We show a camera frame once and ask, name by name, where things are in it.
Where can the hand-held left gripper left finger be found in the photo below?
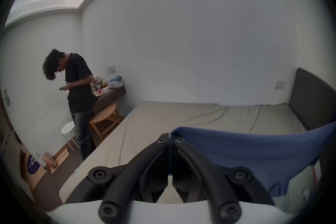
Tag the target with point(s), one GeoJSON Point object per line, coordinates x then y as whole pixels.
{"type": "Point", "coordinates": [136, 167]}

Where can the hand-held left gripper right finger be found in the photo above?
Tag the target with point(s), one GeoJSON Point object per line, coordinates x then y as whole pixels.
{"type": "Point", "coordinates": [202, 167]}

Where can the dark blue shirt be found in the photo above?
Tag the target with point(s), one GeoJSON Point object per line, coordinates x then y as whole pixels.
{"type": "Point", "coordinates": [249, 146]}

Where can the bed with beige sheet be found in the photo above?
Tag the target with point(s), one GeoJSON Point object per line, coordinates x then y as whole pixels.
{"type": "Point", "coordinates": [183, 118]}

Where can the round wooden stool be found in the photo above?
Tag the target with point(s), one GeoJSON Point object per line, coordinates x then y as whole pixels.
{"type": "Point", "coordinates": [103, 114]}

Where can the flat cardboard carton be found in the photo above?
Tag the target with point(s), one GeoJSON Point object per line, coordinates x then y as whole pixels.
{"type": "Point", "coordinates": [59, 157]}

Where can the white round stool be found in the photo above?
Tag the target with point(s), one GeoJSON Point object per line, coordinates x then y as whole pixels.
{"type": "Point", "coordinates": [68, 128]}

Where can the cardboard carton with blue print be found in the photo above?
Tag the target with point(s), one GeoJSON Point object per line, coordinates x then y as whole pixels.
{"type": "Point", "coordinates": [32, 165]}

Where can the washing machine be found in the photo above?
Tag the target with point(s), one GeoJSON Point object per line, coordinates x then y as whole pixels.
{"type": "Point", "coordinates": [13, 144]}

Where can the dark grey padded headboard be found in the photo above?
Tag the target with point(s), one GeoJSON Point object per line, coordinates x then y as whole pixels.
{"type": "Point", "coordinates": [312, 102]}

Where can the dark wall shelf with bags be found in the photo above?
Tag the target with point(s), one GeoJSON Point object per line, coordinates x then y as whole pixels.
{"type": "Point", "coordinates": [110, 95]}

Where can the white wall switch plate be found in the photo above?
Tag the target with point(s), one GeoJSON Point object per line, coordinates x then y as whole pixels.
{"type": "Point", "coordinates": [279, 85]}
{"type": "Point", "coordinates": [111, 69]}

